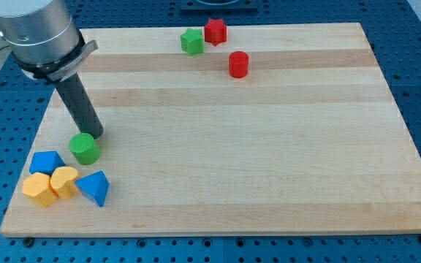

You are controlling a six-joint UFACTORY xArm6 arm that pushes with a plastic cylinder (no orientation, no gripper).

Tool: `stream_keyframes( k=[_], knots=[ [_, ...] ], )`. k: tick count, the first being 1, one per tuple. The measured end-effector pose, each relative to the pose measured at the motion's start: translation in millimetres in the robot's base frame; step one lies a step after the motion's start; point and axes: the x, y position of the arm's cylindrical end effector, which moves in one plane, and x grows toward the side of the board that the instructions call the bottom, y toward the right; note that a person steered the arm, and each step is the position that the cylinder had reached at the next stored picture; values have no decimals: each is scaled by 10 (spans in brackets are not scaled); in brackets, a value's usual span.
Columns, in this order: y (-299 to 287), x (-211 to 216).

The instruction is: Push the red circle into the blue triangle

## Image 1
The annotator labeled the red cylinder block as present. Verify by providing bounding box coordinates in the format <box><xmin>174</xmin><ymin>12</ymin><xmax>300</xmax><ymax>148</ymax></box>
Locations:
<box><xmin>228</xmin><ymin>50</ymin><xmax>249</xmax><ymax>78</ymax></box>

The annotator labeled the green cylinder block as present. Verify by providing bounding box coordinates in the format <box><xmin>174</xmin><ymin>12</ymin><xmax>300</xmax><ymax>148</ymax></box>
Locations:
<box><xmin>69</xmin><ymin>133</ymin><xmax>101</xmax><ymax>165</ymax></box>

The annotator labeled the red star block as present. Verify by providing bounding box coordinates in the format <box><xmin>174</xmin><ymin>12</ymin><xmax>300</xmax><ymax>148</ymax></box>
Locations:
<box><xmin>204</xmin><ymin>18</ymin><xmax>227</xmax><ymax>46</ymax></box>

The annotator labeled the green star block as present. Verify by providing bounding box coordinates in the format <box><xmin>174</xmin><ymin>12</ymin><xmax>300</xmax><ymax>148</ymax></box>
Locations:
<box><xmin>181</xmin><ymin>28</ymin><xmax>204</xmax><ymax>56</ymax></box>

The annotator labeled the yellow hexagon block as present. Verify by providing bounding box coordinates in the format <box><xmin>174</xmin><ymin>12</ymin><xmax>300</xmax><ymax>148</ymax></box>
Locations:
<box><xmin>22</xmin><ymin>172</ymin><xmax>58</xmax><ymax>207</ymax></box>

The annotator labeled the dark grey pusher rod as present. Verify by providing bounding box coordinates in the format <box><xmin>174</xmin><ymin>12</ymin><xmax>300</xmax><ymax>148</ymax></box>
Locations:
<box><xmin>55</xmin><ymin>74</ymin><xmax>104</xmax><ymax>139</ymax></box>

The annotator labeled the blue pentagon block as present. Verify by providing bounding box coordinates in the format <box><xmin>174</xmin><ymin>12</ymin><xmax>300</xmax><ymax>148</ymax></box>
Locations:
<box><xmin>29</xmin><ymin>150</ymin><xmax>65</xmax><ymax>175</ymax></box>

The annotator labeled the blue triangle block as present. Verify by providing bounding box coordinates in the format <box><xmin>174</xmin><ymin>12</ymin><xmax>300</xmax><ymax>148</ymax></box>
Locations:
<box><xmin>75</xmin><ymin>170</ymin><xmax>110</xmax><ymax>207</ymax></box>

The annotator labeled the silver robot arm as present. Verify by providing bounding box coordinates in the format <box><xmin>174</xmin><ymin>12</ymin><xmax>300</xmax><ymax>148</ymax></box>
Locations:
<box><xmin>0</xmin><ymin>0</ymin><xmax>98</xmax><ymax>82</ymax></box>

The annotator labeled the wooden board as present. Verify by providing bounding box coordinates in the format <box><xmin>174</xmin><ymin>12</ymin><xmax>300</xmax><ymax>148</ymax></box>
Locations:
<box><xmin>0</xmin><ymin>23</ymin><xmax>421</xmax><ymax>237</ymax></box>

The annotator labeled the yellow heart block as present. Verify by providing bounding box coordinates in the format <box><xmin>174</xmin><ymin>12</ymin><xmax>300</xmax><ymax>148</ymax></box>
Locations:
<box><xmin>50</xmin><ymin>167</ymin><xmax>80</xmax><ymax>199</ymax></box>

